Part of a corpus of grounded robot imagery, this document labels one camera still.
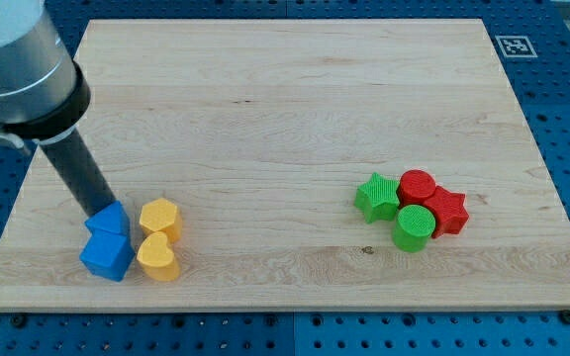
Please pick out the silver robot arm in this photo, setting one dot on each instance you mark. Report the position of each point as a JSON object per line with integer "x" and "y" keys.
{"x": 43, "y": 92}

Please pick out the green star block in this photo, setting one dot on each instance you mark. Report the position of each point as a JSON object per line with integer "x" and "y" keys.
{"x": 377, "y": 199}

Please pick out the red circle block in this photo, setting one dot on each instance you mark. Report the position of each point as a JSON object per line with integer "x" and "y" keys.
{"x": 415, "y": 187}

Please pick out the green circle block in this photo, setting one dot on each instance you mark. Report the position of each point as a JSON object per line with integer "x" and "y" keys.
{"x": 413, "y": 228}

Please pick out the red star block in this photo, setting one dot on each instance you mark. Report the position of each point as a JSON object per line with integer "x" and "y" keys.
{"x": 448, "y": 209}

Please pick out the wooden board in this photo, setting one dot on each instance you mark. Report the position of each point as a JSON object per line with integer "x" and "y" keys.
{"x": 261, "y": 132}

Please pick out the yellow hexagon block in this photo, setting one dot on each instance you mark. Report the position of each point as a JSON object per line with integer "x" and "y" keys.
{"x": 161, "y": 215}

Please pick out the yellow heart block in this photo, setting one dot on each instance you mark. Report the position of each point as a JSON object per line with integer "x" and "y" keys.
{"x": 157, "y": 258}

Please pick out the blue triangle block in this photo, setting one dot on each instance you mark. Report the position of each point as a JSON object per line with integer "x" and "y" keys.
{"x": 113, "y": 219}

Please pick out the blue cube block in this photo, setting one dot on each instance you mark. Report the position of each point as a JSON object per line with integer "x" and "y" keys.
{"x": 107, "y": 255}

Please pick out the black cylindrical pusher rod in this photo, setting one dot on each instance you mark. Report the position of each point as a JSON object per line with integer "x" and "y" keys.
{"x": 77, "y": 168}

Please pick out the white fiducial marker tag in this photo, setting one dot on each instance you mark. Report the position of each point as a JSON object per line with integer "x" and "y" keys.
{"x": 515, "y": 46}

